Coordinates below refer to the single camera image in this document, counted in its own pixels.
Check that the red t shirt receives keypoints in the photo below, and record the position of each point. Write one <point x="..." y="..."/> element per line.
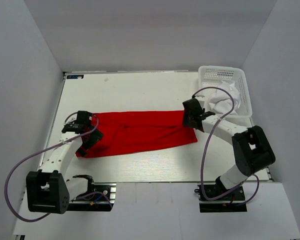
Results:
<point x="131" y="132"/>

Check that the white t shirt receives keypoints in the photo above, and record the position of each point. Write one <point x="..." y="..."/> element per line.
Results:
<point x="221" y="103"/>

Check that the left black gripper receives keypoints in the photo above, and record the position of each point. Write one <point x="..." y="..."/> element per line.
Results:
<point x="96" y="135"/>

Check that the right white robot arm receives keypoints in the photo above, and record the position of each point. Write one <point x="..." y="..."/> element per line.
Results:
<point x="251" y="148"/>

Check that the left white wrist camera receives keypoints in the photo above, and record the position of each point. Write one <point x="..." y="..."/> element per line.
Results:
<point x="69" y="121"/>

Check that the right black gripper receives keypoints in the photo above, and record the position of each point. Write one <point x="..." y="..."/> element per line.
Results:
<point x="186" y="120"/>

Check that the blue table label sticker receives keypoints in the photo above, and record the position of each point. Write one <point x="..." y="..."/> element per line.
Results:
<point x="75" y="76"/>

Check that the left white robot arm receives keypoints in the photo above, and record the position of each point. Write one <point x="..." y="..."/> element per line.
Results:
<point x="48" y="190"/>

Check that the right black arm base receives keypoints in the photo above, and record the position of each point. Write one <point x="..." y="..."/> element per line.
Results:
<point x="231" y="203"/>

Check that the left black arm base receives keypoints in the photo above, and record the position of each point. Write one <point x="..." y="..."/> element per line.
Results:
<point x="86" y="195"/>

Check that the white plastic basket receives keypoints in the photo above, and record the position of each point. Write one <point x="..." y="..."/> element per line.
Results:
<point x="212" y="76"/>

